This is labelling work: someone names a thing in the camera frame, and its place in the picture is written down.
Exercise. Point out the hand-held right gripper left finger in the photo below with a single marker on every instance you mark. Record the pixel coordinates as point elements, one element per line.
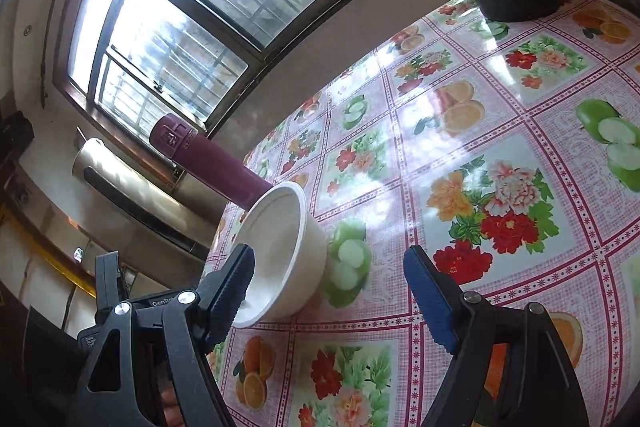
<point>230,302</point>

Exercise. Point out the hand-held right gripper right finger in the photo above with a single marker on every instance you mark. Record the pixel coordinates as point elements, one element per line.
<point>430,297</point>

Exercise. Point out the large white bowl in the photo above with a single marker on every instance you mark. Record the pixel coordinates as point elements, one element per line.
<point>290,247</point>

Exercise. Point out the person's left hand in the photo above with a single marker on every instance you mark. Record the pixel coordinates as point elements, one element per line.
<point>171,407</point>

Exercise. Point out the dark television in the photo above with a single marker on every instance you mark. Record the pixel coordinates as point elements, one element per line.
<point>45,357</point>

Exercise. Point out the silver standing air conditioner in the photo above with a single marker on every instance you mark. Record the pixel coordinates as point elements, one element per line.
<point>130,174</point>

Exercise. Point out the purple thermos bottle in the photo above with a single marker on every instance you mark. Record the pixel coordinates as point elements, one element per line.
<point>215,162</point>

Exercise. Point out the barred window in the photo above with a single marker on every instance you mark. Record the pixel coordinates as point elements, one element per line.
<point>200,17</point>

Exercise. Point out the black wall speaker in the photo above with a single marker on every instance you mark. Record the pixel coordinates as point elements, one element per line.
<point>17,137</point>

